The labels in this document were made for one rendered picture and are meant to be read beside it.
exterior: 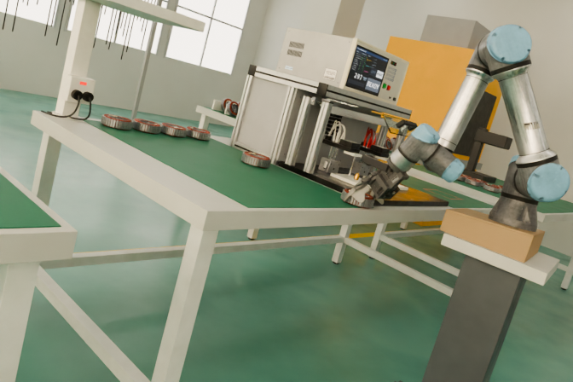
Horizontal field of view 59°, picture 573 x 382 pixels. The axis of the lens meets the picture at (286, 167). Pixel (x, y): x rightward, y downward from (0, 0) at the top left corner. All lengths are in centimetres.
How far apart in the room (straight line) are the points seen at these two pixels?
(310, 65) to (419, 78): 385
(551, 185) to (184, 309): 109
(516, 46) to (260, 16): 885
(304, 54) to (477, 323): 124
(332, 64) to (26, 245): 152
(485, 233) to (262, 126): 98
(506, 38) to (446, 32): 463
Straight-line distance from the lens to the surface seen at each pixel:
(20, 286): 96
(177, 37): 914
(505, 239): 173
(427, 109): 586
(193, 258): 128
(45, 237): 90
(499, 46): 163
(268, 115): 213
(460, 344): 188
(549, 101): 738
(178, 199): 127
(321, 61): 217
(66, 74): 196
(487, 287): 182
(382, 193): 165
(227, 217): 123
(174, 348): 138
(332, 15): 619
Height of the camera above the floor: 107
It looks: 9 degrees down
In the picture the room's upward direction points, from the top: 16 degrees clockwise
